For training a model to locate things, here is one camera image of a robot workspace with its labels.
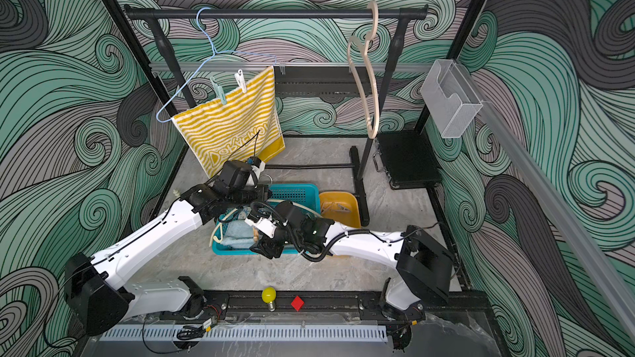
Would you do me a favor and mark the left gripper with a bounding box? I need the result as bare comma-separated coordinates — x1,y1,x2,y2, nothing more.
226,184,273,212

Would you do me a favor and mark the light blue towel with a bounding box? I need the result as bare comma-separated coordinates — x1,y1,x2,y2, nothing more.
212,220,257,250

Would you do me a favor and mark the pink wooden hanger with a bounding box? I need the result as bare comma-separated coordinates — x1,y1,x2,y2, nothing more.
346,0,381,140

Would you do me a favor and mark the cream plastic hanger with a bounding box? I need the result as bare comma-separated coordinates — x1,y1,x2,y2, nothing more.
209,207,255,250

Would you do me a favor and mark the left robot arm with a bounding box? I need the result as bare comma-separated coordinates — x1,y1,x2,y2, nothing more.
64,156,267,337

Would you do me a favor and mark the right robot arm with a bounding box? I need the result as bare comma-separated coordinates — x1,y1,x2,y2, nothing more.
246,201,453,312

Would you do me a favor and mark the teal perforated plastic basket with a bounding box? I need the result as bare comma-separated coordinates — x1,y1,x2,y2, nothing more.
211,183,321,256

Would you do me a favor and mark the yellow plastic tray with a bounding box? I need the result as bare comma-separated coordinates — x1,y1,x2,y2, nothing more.
319,191,361,238

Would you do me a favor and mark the yellow striped towel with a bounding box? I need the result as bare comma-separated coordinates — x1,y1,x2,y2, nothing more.
172,66,285,178

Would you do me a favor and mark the red diamond marker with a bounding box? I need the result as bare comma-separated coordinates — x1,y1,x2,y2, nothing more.
291,296,305,312

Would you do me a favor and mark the yellow light bulb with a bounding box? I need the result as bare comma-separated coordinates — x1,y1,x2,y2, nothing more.
261,287,277,312

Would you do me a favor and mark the black clothes rack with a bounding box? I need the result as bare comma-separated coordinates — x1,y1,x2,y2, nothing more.
124,2,428,227

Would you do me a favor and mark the green clothespin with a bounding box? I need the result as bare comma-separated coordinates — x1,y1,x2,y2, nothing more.
210,78,228,105

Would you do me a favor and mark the black case on floor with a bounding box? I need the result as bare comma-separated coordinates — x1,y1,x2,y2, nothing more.
377,130,442,190

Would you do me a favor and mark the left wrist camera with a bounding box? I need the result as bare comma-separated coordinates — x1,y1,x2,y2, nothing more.
246,156,266,183

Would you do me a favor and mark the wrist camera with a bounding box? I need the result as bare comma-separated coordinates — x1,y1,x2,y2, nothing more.
246,156,266,183
245,216,277,239

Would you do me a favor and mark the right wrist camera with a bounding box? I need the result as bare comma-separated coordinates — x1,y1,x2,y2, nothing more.
245,216,277,239

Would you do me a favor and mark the white slotted cable duct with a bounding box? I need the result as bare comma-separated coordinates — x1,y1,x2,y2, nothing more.
100,324,388,343

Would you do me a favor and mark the blue wire hanger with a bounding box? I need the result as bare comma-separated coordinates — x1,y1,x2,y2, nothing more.
155,7,278,123

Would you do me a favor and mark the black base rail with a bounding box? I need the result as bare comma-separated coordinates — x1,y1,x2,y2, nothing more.
96,289,492,326

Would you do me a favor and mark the clear acrylic wall box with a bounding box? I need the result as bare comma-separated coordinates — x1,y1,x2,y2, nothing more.
420,60,483,139

